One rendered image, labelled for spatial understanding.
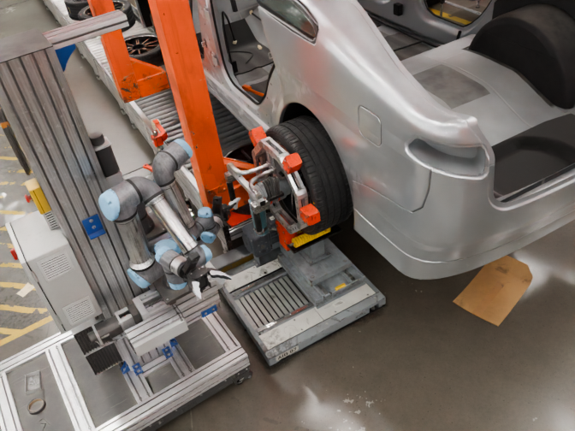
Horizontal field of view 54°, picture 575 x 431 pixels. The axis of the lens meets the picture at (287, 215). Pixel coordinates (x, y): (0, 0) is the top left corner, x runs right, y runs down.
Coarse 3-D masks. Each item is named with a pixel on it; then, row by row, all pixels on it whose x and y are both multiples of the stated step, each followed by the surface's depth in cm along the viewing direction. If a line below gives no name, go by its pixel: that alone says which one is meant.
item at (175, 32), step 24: (168, 0) 274; (168, 24) 281; (192, 24) 287; (168, 48) 287; (192, 48) 293; (168, 72) 307; (192, 72) 300; (192, 96) 308; (192, 120) 315; (192, 144) 325; (216, 144) 332; (216, 168) 341; (216, 192) 350
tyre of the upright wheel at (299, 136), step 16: (272, 128) 314; (288, 128) 308; (304, 128) 306; (320, 128) 305; (288, 144) 300; (304, 144) 298; (320, 144) 300; (304, 160) 294; (320, 160) 297; (336, 160) 300; (304, 176) 299; (320, 176) 296; (336, 176) 299; (320, 192) 297; (336, 192) 301; (320, 208) 300; (336, 208) 307; (352, 208) 314; (320, 224) 309
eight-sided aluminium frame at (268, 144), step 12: (264, 144) 309; (276, 144) 307; (252, 156) 335; (276, 156) 299; (288, 180) 298; (300, 180) 298; (300, 192) 297; (276, 204) 345; (300, 204) 300; (276, 216) 341; (288, 216) 338; (288, 228) 329; (300, 228) 311
